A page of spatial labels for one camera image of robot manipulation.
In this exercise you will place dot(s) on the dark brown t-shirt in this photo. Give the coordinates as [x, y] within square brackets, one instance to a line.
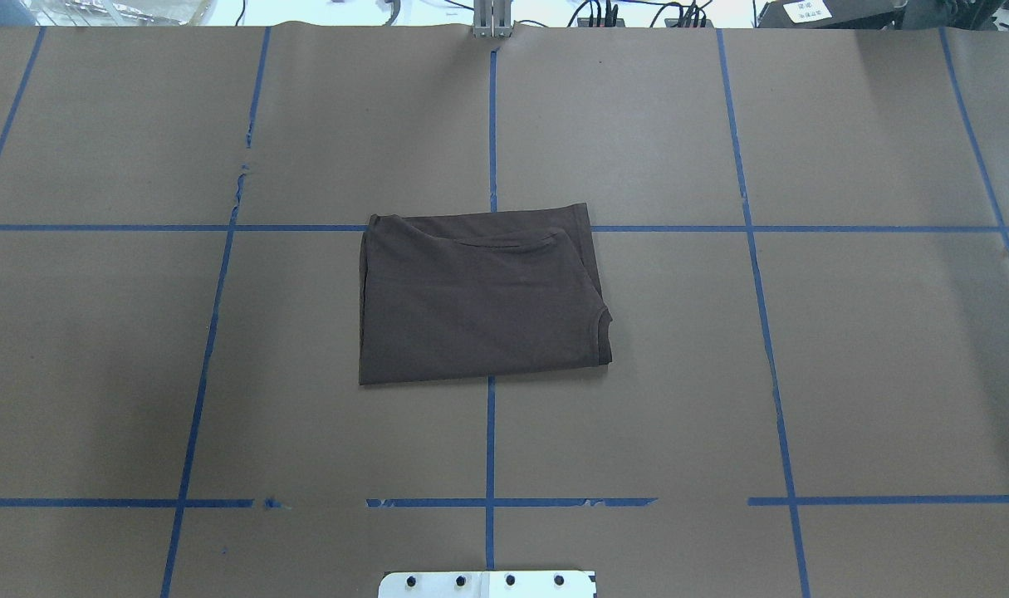
[472, 295]

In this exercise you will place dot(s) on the white metal camera stand base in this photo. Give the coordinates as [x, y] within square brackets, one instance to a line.
[522, 583]

